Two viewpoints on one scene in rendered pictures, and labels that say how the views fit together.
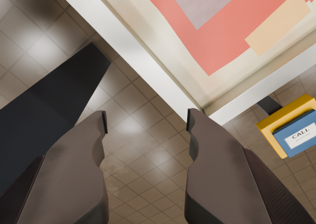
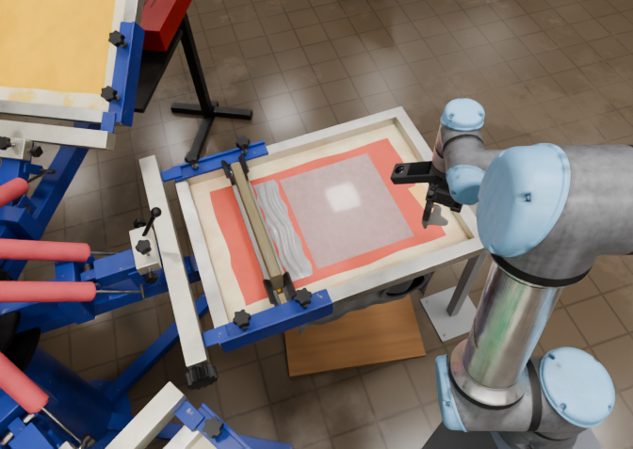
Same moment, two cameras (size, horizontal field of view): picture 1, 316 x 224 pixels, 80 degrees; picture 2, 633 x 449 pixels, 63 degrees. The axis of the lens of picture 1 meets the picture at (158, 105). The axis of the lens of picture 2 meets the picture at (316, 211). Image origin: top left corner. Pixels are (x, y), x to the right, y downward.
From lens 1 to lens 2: 118 cm
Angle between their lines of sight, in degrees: 51
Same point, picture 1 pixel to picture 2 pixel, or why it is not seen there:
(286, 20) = (422, 193)
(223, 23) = (414, 222)
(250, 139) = not seen: outside the picture
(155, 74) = (433, 257)
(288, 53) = not seen: hidden behind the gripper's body
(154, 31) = (408, 257)
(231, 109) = (471, 222)
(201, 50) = (427, 235)
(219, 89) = (458, 231)
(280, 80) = not seen: hidden behind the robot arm
